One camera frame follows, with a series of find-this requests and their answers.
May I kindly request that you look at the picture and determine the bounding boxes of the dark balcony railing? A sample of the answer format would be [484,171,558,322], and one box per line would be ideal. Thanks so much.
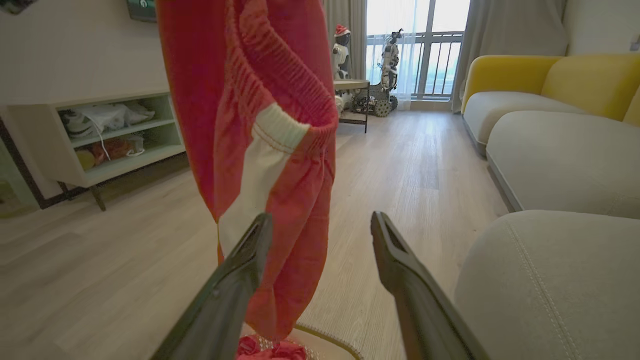
[366,31,465,99]

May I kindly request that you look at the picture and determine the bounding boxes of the small side table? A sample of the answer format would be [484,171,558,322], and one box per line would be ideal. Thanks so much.
[333,79,371,134]

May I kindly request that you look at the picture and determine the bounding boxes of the robot doll with santa hat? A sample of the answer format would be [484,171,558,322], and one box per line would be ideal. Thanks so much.
[332,24,352,81]

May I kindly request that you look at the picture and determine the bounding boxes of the red shorts with white panel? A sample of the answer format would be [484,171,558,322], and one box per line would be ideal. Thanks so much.
[155,0,340,343]

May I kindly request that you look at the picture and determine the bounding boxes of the dark wooden frame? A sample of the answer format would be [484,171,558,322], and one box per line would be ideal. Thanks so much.
[0,117,86,211]

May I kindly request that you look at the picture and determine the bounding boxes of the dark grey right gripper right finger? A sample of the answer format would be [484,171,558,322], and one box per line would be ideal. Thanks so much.
[370,211,493,360]

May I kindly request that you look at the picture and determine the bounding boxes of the grey fabric sofa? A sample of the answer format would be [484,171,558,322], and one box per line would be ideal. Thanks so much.
[452,210,640,360]

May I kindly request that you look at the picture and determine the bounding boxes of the cream laundry basket brown rim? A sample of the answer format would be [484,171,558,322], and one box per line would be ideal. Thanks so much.
[240,322,365,360]

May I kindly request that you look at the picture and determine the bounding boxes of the yellow sofa back cushion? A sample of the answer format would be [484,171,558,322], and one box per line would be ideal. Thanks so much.
[540,52,640,122]

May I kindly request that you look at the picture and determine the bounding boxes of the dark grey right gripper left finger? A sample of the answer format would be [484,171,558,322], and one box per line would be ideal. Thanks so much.
[150,212,273,360]

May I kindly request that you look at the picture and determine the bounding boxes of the white cable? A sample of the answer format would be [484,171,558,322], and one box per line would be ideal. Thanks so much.
[82,115,112,162]

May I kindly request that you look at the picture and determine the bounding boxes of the sheer white curtain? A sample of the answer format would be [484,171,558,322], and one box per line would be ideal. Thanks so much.
[366,0,418,111]

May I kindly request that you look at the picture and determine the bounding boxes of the white clothes pile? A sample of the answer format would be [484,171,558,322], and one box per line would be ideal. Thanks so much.
[60,102,156,139]

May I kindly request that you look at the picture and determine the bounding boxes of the green wall panel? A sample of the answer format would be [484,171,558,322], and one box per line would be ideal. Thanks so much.
[126,0,158,23]

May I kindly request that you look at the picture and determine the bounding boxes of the orange red toy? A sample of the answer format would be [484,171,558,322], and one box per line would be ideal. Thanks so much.
[90,137,133,164]

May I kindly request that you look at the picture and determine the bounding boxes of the yellow round toy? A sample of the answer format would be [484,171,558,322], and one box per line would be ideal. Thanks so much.
[75,149,97,171]

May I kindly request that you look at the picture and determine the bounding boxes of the grey curtain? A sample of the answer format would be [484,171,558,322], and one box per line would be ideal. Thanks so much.
[451,0,568,113]
[322,0,368,81]

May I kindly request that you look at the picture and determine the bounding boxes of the yellow curved sofa backrest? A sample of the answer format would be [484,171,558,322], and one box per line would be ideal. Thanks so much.
[461,54,563,115]

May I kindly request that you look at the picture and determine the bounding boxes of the red garment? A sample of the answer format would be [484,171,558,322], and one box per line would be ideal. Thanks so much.
[236,335,308,360]

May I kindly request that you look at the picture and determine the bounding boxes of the grey sofa seat section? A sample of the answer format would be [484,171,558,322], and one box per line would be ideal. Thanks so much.
[462,91,586,157]
[486,110,640,219]

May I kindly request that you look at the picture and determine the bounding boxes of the white open shelf cabinet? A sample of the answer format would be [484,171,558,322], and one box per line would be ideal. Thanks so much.
[0,90,187,212]

